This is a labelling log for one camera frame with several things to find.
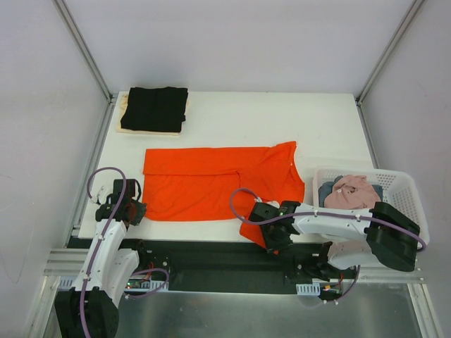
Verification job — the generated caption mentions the orange t shirt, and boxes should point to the orange t shirt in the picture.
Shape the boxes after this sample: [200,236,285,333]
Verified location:
[142,140,306,253]

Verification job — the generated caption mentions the pink t shirt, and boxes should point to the pink t shirt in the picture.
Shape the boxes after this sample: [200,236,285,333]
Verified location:
[323,175,382,210]

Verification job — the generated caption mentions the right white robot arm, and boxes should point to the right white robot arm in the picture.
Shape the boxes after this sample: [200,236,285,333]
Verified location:
[245,201,427,280]

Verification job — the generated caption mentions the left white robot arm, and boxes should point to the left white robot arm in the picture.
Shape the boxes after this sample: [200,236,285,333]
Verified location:
[54,179,149,337]

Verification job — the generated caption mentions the teal blue t shirt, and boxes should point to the teal blue t shirt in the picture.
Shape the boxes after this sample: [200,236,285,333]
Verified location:
[318,182,383,207]

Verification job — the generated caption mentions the left green circuit board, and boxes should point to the left green circuit board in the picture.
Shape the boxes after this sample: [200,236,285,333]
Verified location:
[125,279,150,291]

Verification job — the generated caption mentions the folded beige t shirt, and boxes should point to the folded beige t shirt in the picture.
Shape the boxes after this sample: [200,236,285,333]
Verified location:
[116,93,180,136]

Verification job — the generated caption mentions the folded black t shirt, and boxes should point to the folded black t shirt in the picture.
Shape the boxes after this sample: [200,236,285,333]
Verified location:
[120,87,188,134]

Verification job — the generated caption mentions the white plastic laundry basket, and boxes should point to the white plastic laundry basket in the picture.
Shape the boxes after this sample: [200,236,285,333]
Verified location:
[312,165,430,244]

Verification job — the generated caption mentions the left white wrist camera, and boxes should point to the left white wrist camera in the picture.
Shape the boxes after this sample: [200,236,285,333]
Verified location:
[90,186,110,205]

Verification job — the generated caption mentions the right white cable duct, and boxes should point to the right white cable duct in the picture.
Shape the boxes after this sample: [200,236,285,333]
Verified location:
[296,282,321,296]

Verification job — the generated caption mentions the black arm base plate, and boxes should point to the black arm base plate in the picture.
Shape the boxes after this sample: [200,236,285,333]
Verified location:
[120,239,357,294]

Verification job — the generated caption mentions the left aluminium frame post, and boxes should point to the left aluminium frame post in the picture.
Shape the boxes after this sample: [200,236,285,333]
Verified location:
[52,0,113,102]

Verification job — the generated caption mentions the aluminium frame post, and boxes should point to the aluminium frame post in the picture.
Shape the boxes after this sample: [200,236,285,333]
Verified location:
[356,0,426,106]
[52,0,113,102]

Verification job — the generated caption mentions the right aluminium frame post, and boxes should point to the right aluminium frame post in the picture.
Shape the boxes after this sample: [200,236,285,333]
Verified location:
[356,0,426,106]

